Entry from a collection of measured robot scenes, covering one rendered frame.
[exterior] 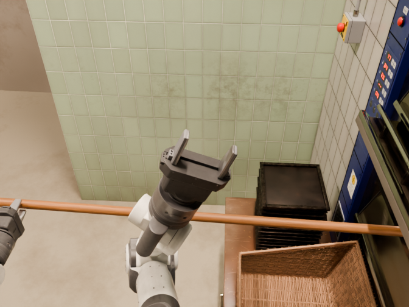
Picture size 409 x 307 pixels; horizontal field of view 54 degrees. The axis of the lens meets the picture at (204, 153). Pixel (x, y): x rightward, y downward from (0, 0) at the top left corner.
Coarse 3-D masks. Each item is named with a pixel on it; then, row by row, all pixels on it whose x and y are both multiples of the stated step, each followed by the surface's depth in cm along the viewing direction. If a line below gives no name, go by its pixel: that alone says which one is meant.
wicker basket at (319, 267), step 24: (240, 264) 164; (264, 264) 172; (288, 264) 171; (312, 264) 170; (336, 264) 169; (360, 264) 152; (240, 288) 156; (264, 288) 172; (288, 288) 172; (312, 288) 172; (336, 288) 165; (360, 288) 148
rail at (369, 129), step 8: (360, 112) 126; (368, 120) 122; (368, 128) 119; (368, 136) 118; (376, 136) 116; (376, 144) 113; (376, 152) 112; (384, 152) 110; (384, 160) 108; (384, 168) 106; (392, 168) 105; (392, 176) 103; (392, 184) 101; (400, 192) 98; (400, 200) 96; (400, 208) 96; (408, 208) 94; (408, 216) 92; (408, 224) 91
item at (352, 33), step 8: (344, 16) 170; (352, 16) 168; (360, 16) 168; (352, 24) 166; (360, 24) 166; (344, 32) 170; (352, 32) 168; (360, 32) 168; (344, 40) 170; (352, 40) 170; (360, 40) 170
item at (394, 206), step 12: (360, 120) 126; (372, 120) 127; (360, 132) 124; (396, 132) 123; (408, 132) 125; (384, 144) 117; (408, 144) 119; (372, 156) 114; (396, 156) 113; (396, 168) 109; (384, 180) 105; (408, 192) 102; (396, 204) 98; (396, 216) 97; (408, 240) 90
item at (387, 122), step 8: (384, 112) 120; (384, 120) 118; (384, 128) 117; (392, 128) 114; (384, 136) 119; (392, 136) 112; (400, 144) 108; (400, 152) 106; (408, 160) 103; (408, 168) 101; (408, 176) 102
